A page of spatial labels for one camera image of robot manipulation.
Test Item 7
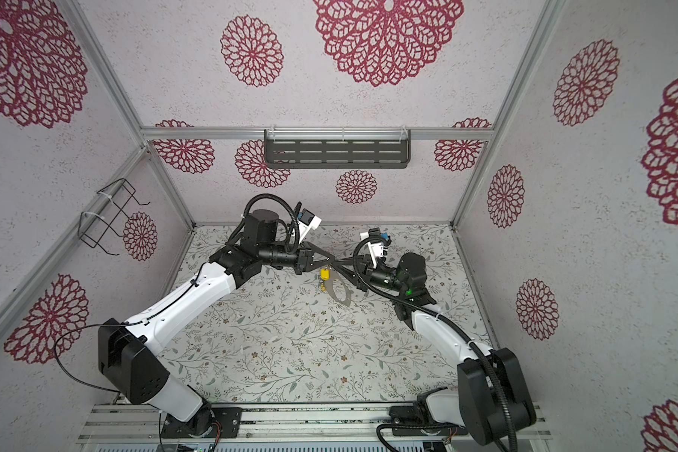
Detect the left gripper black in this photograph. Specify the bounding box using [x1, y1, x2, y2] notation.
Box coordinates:
[261, 242, 336, 276]

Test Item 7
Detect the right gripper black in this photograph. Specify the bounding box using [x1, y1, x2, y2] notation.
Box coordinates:
[334, 258, 408, 299]

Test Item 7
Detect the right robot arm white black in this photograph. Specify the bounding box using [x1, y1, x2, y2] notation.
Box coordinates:
[331, 229, 537, 451]

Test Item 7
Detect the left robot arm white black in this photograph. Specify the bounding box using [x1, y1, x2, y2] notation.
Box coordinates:
[96, 193, 321, 438]

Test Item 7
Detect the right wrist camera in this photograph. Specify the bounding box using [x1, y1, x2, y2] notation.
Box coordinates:
[360, 228, 391, 269]

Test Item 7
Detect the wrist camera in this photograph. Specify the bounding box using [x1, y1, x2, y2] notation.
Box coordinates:
[297, 208, 322, 233]
[360, 228, 391, 269]

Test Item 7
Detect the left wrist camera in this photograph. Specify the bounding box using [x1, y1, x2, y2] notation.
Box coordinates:
[297, 208, 322, 233]

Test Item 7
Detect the grey slotted wall shelf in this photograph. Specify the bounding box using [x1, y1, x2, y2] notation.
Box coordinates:
[264, 129, 412, 170]

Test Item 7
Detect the black wire wall basket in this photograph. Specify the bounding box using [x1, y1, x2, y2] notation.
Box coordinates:
[76, 178, 150, 256]

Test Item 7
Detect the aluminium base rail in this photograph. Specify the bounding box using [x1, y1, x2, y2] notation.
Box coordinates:
[77, 399, 554, 447]

